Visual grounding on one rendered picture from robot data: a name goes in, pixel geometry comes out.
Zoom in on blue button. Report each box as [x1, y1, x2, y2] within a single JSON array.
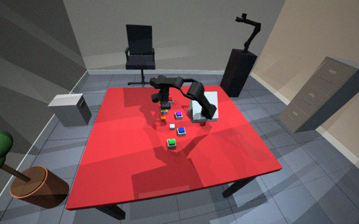
[[177, 127, 186, 137]]

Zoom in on green button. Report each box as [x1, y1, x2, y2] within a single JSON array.
[[167, 139, 176, 149]]

